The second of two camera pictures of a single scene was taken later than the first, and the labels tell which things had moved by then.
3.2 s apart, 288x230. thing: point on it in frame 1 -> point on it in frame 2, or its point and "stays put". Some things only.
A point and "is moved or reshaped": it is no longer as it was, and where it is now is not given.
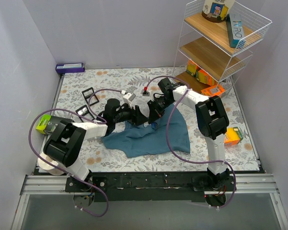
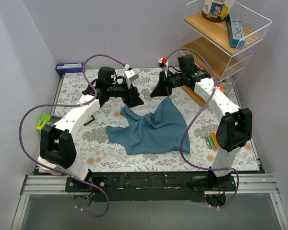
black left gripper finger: x=140 y=118 -> x=133 y=99
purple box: x=70 y=68 stays put
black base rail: x=150 y=187 stays put
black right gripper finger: x=154 y=114 -> x=163 y=88
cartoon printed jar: x=216 y=11 stays put
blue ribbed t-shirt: x=135 y=139 stays put
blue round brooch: x=154 y=125 is moved or reshaped
